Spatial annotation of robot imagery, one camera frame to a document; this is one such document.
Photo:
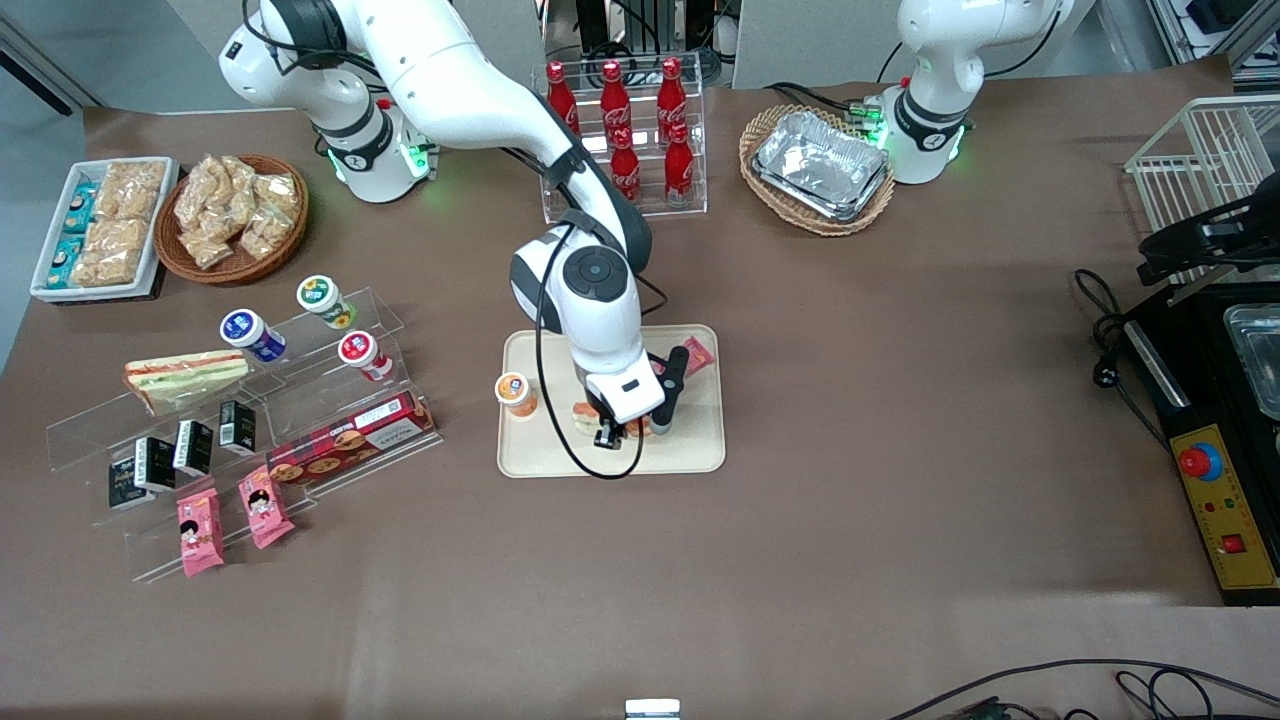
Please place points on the sandwich orange filling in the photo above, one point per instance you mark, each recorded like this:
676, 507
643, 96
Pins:
584, 418

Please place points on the beige plastic tray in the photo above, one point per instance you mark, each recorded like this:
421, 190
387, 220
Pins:
695, 440

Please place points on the orange lid cup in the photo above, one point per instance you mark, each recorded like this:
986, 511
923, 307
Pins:
516, 392

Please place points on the dark brown wicker basket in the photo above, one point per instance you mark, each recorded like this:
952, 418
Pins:
240, 268

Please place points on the red cookie box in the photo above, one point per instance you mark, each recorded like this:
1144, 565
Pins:
350, 440

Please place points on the stacked foil trays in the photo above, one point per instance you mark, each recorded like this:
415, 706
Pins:
820, 165

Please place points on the aluminium frame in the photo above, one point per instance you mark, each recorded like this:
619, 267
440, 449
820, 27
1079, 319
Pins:
1250, 40

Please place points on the small white device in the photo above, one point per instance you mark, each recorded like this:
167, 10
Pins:
652, 710

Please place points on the white rectangular dish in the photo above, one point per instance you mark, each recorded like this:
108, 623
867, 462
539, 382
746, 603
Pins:
160, 230

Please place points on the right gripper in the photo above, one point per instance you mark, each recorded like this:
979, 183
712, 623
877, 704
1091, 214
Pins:
606, 414

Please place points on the red emergency button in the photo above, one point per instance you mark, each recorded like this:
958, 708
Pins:
1198, 462

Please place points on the clear bag of crisps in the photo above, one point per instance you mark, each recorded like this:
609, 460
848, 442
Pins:
112, 250
130, 188

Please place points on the clear acrylic bottle rack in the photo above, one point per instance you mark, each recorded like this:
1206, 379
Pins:
690, 205

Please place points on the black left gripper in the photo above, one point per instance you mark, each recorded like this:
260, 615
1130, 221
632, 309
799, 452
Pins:
1192, 240

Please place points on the clear bag of crackers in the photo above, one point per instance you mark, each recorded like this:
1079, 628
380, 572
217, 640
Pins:
203, 190
280, 195
207, 247
265, 235
243, 182

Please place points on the silver flat metal strip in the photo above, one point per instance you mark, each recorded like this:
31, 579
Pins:
1205, 288

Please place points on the black equipment rack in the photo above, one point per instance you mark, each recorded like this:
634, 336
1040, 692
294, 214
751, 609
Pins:
640, 20

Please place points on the pink snack pack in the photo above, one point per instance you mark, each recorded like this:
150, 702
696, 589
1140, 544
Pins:
200, 535
265, 510
700, 352

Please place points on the green lid yogurt cup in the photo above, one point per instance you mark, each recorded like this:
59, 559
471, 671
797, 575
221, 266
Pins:
325, 300

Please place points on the blue lid yogurt cup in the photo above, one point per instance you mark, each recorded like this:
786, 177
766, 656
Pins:
250, 333

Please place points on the small black carton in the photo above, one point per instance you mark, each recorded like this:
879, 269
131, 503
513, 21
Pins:
193, 448
125, 487
157, 463
237, 428

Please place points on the clear acrylic step shelf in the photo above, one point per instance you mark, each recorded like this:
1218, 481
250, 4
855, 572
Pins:
330, 395

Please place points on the red cola bottle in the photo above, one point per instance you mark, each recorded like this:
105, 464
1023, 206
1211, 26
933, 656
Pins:
614, 100
671, 95
628, 175
560, 95
680, 170

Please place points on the black sealing machine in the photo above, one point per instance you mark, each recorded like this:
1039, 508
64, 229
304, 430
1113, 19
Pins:
1200, 400

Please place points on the red rocker switch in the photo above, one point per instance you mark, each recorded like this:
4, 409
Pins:
1232, 544

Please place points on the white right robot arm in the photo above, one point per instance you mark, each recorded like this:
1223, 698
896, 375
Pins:
450, 80

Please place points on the wrapped sandwich green filling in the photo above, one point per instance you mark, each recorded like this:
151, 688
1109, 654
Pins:
185, 380

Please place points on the teal snack packet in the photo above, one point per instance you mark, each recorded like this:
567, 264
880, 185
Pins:
63, 258
80, 207

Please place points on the light wicker basket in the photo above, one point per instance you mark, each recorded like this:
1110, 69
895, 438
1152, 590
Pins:
850, 222

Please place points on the steel food container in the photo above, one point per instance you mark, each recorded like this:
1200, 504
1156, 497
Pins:
1258, 360

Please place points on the red lid yogurt cup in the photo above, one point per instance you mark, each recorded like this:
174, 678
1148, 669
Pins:
363, 355

